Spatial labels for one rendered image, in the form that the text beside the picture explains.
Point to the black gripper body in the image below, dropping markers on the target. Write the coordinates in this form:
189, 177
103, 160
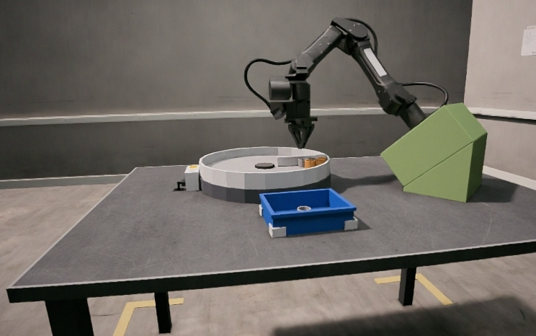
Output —
303, 111

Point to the white round turntable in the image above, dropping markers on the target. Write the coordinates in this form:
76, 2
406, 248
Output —
240, 175

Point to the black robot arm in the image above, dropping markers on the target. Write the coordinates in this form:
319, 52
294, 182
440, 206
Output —
392, 97

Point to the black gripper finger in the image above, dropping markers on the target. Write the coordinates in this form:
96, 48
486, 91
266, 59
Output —
304, 131
307, 137

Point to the blue open tray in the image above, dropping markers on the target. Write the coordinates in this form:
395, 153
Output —
328, 211

